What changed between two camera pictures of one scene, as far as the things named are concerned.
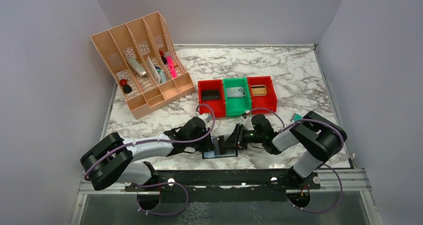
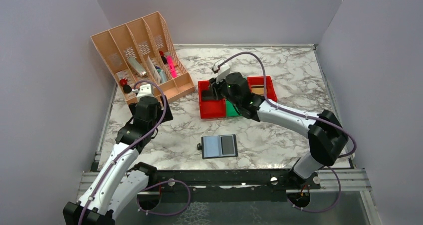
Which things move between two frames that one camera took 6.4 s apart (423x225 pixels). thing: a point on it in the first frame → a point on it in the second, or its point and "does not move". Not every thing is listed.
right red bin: x=268 y=102 does not move
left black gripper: x=207 y=145 → x=167 y=116
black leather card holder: x=219 y=151 does not move
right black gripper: x=236 y=140 → x=215 y=88
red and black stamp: x=126 y=88 does not move
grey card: x=216 y=144 → x=207 y=96
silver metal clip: x=132 y=61 does not move
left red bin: x=218 y=106 does not move
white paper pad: x=155 y=75 does not move
